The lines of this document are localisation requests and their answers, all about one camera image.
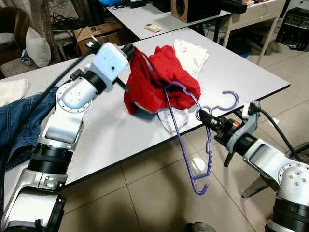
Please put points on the purple plastic hanger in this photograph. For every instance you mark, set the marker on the purple plastic hanger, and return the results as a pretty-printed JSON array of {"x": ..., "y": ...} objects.
[{"x": 209, "y": 157}]

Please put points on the red garment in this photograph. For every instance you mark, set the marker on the red garment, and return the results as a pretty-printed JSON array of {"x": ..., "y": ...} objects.
[{"x": 164, "y": 67}]

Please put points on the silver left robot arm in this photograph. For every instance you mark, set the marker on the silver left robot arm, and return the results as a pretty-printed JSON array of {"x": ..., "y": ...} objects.
[{"x": 67, "y": 121}]

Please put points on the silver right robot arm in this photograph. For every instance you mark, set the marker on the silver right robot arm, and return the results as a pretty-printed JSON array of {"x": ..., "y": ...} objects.
[{"x": 275, "y": 169}]

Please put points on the white remote control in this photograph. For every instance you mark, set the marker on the white remote control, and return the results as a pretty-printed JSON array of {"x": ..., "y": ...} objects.
[{"x": 152, "y": 27}]

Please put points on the white cloth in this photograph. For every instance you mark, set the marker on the white cloth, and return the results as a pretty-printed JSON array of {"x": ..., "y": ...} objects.
[
  {"x": 174, "y": 118},
  {"x": 12, "y": 92}
]

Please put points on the white office table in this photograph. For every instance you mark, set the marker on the white office table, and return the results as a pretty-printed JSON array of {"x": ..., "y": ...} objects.
[{"x": 145, "y": 19}]

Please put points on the printed cardboard box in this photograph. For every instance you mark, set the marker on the printed cardboard box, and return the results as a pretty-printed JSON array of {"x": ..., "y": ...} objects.
[{"x": 96, "y": 36}]

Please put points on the white table with black legs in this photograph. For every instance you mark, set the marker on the white table with black legs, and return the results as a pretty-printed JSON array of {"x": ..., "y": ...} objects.
[{"x": 231, "y": 72}]

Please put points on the cream white garment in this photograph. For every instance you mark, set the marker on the cream white garment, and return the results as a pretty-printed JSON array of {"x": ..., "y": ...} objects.
[{"x": 190, "y": 55}]

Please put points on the wooden speaker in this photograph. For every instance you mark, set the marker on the wooden speaker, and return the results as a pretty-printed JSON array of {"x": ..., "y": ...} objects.
[{"x": 198, "y": 12}]

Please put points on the grey pillow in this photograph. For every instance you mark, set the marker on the grey pillow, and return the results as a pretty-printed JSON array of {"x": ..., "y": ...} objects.
[{"x": 37, "y": 46}]

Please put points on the cream desk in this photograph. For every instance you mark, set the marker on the cream desk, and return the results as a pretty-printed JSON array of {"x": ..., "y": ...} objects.
[{"x": 256, "y": 12}]

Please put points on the black audio device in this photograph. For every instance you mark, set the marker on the black audio device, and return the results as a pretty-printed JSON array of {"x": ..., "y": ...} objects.
[{"x": 294, "y": 29}]

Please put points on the brown chair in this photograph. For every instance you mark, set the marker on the brown chair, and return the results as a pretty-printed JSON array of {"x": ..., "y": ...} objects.
[{"x": 12, "y": 29}]

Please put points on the blue jeans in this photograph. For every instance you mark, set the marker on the blue jeans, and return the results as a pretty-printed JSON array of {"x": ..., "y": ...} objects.
[{"x": 19, "y": 121}]

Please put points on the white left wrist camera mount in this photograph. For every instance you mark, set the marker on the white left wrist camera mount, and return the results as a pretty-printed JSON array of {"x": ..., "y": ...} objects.
[{"x": 110, "y": 60}]

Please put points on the pale grey right wrist camera mount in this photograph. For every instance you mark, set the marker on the pale grey right wrist camera mount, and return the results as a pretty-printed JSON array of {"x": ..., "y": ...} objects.
[{"x": 248, "y": 123}]

